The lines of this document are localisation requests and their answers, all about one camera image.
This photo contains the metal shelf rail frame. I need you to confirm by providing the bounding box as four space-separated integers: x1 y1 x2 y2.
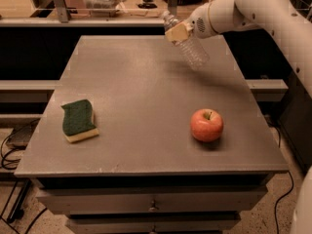
0 0 209 28

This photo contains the black cables left floor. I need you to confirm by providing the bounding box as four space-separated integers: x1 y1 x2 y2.
0 118 49 234

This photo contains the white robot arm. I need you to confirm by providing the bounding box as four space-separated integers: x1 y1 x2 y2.
168 0 312 234

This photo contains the black cable right floor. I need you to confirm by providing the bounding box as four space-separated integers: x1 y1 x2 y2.
273 171 295 234

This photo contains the red apple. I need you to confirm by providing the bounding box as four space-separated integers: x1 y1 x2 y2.
190 109 224 142

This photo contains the clear plastic container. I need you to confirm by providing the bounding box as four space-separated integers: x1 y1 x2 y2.
83 0 122 17

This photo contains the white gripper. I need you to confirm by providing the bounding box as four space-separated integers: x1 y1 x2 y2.
165 3 217 42

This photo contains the black small object on shelf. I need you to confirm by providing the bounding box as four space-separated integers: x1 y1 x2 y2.
137 3 157 9

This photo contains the grey power adapter box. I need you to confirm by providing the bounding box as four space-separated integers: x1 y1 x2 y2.
5 126 34 148

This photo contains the green and yellow sponge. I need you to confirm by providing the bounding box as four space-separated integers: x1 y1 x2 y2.
61 99 99 143

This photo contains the grey cabinet with drawers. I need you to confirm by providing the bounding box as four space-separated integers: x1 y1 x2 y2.
16 36 288 234

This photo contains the clear plastic water bottle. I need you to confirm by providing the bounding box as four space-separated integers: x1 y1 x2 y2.
162 11 209 70

